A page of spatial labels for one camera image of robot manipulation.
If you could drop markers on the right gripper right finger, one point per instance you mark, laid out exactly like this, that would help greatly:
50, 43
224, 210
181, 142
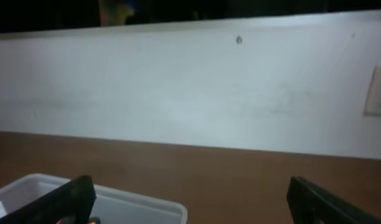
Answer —
312, 204

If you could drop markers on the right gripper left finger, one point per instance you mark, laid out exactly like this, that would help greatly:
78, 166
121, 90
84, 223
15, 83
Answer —
72, 202

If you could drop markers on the clear plastic storage container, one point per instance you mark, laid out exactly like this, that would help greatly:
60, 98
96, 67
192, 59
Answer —
111, 205

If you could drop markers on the white wall socket plate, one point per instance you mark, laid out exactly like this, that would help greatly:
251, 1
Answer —
373, 101

